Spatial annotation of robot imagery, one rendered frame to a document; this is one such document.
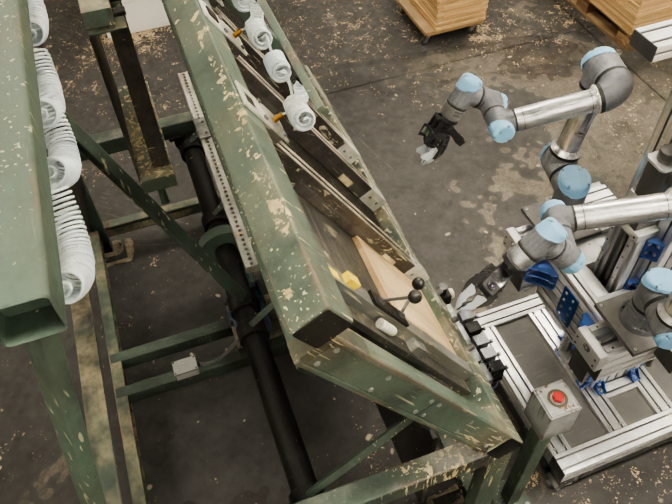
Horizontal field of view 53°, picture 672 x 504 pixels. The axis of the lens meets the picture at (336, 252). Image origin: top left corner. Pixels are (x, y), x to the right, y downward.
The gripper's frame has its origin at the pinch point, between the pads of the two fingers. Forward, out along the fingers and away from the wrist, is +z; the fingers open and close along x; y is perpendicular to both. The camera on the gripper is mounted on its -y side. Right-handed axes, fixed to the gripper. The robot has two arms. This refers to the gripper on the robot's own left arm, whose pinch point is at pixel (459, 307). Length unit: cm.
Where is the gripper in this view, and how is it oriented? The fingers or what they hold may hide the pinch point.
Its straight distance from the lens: 193.7
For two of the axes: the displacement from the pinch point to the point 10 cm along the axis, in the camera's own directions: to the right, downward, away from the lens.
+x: -6.6, -7.4, 0.8
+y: 3.6, -2.2, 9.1
